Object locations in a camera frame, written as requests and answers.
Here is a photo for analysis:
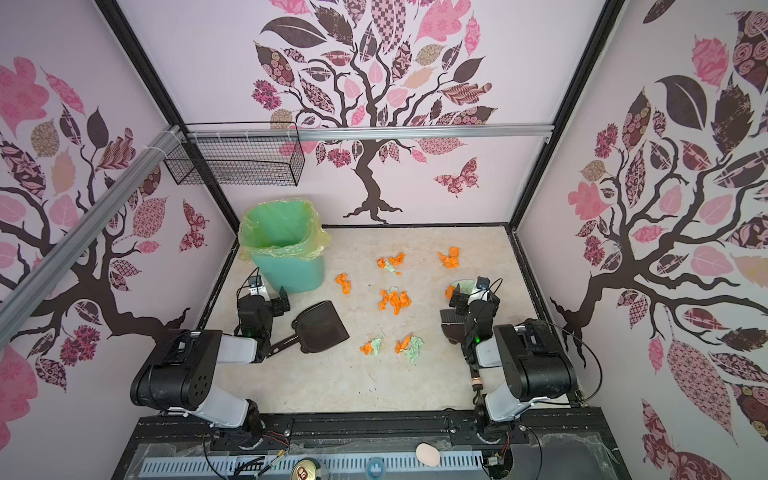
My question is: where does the dark brown hand brush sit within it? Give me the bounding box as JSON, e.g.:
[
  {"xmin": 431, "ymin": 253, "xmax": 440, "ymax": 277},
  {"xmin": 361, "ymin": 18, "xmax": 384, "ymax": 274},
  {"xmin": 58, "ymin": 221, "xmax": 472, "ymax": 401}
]
[{"xmin": 440, "ymin": 309, "xmax": 483, "ymax": 392}]

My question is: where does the dark brown plastic dustpan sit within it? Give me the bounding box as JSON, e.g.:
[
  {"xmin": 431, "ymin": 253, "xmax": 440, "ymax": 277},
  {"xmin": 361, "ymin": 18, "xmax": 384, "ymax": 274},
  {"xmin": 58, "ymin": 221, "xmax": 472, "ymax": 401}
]
[{"xmin": 267, "ymin": 300, "xmax": 350, "ymax": 357}]

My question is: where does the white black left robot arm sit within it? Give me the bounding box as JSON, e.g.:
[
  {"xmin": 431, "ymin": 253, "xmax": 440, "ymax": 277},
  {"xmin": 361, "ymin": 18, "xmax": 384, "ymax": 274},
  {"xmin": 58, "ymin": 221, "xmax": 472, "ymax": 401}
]
[{"xmin": 130, "ymin": 288, "xmax": 290, "ymax": 435}]

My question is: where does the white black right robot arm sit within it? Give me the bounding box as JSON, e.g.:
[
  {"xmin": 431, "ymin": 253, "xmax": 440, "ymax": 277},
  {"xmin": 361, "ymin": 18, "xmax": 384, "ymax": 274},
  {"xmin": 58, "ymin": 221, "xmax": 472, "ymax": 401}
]
[{"xmin": 440, "ymin": 277, "xmax": 578, "ymax": 428}]

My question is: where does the orange paper scrap far right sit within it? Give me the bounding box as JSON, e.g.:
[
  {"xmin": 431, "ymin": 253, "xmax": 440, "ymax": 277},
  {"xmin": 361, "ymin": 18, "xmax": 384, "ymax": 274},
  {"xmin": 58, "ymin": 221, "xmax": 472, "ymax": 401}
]
[{"xmin": 438, "ymin": 247, "xmax": 460, "ymax": 269}]

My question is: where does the orange green scrap front right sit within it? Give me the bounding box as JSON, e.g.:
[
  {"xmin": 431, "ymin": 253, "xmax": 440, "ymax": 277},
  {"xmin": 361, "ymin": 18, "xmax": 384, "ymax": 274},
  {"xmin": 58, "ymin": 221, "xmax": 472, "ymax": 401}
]
[{"xmin": 395, "ymin": 334, "xmax": 424, "ymax": 365}]

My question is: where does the orange green scrap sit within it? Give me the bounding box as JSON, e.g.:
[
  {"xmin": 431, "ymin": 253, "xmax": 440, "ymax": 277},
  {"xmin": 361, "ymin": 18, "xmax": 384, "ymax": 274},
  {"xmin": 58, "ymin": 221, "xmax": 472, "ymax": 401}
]
[
  {"xmin": 395, "ymin": 334, "xmax": 424, "ymax": 365},
  {"xmin": 360, "ymin": 337, "xmax": 383, "ymax": 356}
]

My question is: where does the green trash bin with liner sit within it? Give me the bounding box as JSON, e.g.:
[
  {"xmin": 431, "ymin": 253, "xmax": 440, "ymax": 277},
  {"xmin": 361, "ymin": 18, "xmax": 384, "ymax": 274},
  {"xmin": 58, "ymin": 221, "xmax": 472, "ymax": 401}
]
[{"xmin": 238, "ymin": 199, "xmax": 330, "ymax": 294}]

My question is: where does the orange paper scrap pile centre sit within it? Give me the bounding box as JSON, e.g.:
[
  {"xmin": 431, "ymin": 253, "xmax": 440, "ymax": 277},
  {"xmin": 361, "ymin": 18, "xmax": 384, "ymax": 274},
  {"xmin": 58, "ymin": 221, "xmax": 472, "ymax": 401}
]
[{"xmin": 378, "ymin": 289, "xmax": 412, "ymax": 316}]

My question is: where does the orange paper scrap left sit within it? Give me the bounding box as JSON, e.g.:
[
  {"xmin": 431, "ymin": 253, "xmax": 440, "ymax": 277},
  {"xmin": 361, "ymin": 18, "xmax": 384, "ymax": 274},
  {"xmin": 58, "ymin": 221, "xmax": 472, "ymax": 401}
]
[{"xmin": 335, "ymin": 273, "xmax": 352, "ymax": 295}]

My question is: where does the orange paper scrap back centre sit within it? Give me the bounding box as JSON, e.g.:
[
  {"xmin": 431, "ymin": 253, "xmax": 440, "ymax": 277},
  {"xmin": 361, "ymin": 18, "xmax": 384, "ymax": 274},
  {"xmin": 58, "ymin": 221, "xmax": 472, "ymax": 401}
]
[{"xmin": 377, "ymin": 252, "xmax": 405, "ymax": 276}]

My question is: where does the orange green scrap front left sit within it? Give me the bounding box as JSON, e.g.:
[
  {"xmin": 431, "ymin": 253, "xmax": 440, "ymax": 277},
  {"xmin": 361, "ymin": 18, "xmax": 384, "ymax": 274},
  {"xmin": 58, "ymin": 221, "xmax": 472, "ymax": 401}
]
[{"xmin": 360, "ymin": 337, "xmax": 383, "ymax": 356}]

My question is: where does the beige egg shaped object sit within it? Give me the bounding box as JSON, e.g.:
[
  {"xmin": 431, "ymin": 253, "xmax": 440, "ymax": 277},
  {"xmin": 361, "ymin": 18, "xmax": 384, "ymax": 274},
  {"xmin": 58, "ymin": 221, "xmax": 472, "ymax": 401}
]
[{"xmin": 415, "ymin": 443, "xmax": 441, "ymax": 468}]

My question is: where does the round metal tin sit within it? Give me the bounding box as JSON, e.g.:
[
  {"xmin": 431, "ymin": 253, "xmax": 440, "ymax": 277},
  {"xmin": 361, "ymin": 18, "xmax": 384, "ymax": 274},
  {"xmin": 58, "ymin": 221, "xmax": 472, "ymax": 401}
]
[{"xmin": 290, "ymin": 457, "xmax": 324, "ymax": 480}]

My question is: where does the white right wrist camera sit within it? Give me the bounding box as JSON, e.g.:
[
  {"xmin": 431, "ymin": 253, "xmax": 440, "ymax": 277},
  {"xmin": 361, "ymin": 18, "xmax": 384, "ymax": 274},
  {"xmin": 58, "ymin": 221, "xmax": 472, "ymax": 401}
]
[{"xmin": 470, "ymin": 276, "xmax": 503, "ymax": 302}]

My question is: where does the black wire mesh basket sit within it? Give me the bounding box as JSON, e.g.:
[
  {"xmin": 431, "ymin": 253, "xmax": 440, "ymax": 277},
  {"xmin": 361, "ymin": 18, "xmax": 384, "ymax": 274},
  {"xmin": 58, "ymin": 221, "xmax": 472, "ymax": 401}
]
[{"xmin": 164, "ymin": 120, "xmax": 305, "ymax": 187}]

